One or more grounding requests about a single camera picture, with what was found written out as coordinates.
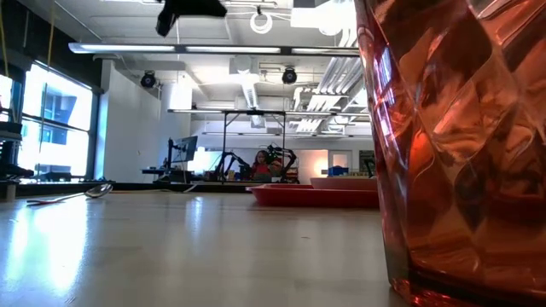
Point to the white ceiling air duct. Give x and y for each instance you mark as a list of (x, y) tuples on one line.
[(249, 85)]

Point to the long ceiling light bar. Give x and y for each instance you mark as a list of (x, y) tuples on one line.
[(213, 49)]

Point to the black arm base stand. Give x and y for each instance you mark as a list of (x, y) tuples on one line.
[(10, 153)]

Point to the silver metal spoon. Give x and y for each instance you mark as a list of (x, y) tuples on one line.
[(97, 191)]

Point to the red plastic tray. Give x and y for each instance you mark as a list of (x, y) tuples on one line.
[(315, 198)]

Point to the person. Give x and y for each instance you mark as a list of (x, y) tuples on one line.
[(261, 167)]

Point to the large bright window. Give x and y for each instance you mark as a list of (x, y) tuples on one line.
[(59, 128)]

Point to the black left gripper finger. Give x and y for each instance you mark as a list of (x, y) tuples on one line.
[(165, 23)]

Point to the amber faceted translucent cup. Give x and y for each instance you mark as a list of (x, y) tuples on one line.
[(460, 162)]

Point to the black round ceiling fixture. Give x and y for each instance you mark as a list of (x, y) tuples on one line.
[(289, 76), (148, 79)]

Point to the blue storage bin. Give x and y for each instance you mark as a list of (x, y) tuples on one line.
[(338, 170)]

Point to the dark computer monitor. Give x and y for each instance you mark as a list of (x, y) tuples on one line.
[(184, 148)]

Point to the black metal rig frame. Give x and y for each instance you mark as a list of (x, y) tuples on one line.
[(253, 112)]

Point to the black background robot arm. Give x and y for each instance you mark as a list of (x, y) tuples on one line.
[(285, 158), (234, 164)]

